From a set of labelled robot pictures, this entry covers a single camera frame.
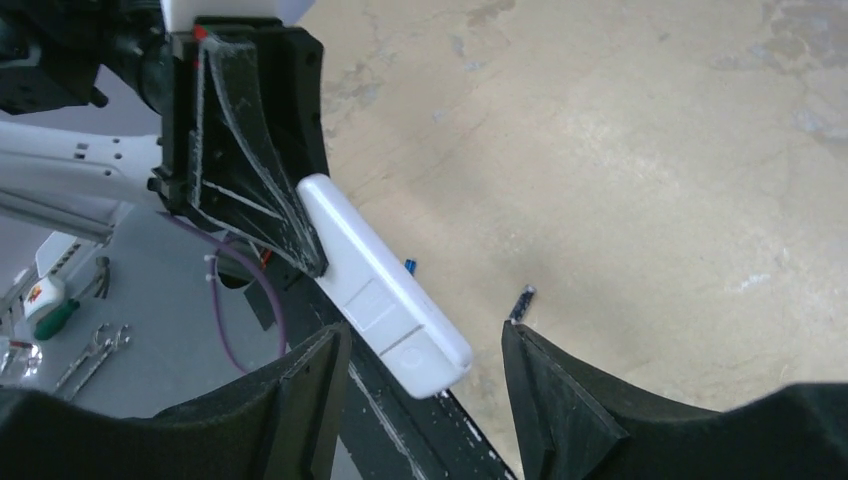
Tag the green handled screwdriver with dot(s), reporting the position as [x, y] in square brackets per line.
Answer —
[47, 307]

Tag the silver wrench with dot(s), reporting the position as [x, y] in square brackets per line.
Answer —
[100, 347]

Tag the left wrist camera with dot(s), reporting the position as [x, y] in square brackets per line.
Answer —
[180, 15]

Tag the white remote control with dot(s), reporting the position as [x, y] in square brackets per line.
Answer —
[411, 336]

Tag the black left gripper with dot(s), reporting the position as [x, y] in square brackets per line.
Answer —
[240, 104]

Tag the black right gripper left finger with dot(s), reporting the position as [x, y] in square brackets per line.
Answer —
[281, 421]

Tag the blue AAA battery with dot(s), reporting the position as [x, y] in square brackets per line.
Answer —
[411, 266]

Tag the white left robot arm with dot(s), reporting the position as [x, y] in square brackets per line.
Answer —
[76, 124]

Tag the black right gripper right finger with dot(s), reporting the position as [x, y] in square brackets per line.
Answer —
[575, 421]

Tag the black AAA battery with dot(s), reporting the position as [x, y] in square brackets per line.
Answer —
[522, 305]

